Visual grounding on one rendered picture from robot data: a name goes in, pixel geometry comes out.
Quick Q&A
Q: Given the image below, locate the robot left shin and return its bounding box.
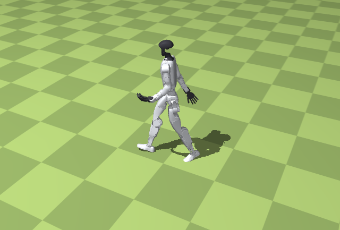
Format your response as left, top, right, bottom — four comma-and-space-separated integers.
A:
178, 129, 195, 155

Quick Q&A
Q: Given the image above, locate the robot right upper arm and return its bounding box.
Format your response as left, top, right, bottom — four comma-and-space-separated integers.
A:
172, 55, 181, 79

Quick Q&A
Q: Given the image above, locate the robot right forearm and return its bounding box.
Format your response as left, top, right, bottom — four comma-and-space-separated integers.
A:
177, 75, 189, 92

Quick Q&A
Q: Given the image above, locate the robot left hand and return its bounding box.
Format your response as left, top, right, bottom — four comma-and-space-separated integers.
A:
137, 93, 153, 103

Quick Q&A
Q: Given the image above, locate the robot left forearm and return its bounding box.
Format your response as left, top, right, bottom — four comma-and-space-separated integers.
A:
150, 86, 170, 103

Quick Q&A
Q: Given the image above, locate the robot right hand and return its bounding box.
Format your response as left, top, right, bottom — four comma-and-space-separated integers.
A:
183, 88, 198, 104

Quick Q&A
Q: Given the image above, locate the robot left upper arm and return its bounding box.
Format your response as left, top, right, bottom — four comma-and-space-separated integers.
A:
161, 63, 172, 91

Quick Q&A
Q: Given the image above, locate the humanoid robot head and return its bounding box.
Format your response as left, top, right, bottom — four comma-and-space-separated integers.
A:
159, 40, 174, 61

